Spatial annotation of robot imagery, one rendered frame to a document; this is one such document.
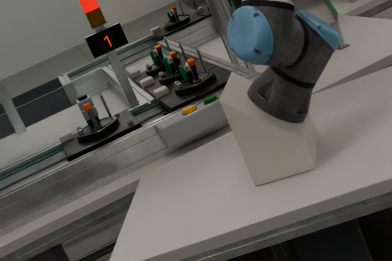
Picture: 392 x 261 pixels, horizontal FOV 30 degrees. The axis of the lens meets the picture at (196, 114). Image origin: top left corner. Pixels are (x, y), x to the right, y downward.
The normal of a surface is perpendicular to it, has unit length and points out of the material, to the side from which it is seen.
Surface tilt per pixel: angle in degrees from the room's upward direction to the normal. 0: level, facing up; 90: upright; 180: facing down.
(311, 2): 45
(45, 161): 90
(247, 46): 65
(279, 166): 90
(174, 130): 90
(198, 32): 90
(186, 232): 0
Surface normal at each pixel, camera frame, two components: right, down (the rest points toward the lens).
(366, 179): -0.38, -0.89
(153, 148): 0.25, 0.18
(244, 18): -0.78, 0.06
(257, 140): -0.18, 0.35
